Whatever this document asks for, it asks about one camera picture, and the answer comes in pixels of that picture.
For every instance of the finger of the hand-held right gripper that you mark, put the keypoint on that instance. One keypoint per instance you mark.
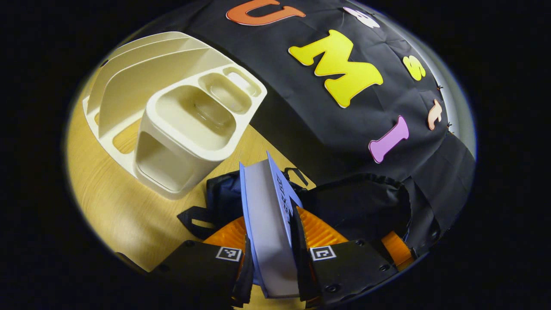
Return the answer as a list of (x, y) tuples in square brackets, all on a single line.
[(396, 249)]

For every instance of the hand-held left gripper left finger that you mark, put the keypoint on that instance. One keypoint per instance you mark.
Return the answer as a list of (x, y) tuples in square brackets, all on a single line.
[(198, 271)]

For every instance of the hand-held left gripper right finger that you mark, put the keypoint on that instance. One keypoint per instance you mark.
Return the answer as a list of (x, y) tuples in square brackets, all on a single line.
[(348, 267)]

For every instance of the blue-grey book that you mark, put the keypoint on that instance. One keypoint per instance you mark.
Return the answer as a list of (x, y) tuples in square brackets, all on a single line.
[(269, 224)]

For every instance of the cream plastic bookshelf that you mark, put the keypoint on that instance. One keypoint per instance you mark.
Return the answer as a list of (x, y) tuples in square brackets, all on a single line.
[(185, 120)]

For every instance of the black backdrop cloth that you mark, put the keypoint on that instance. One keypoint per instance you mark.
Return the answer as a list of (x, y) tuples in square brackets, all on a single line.
[(301, 116)]

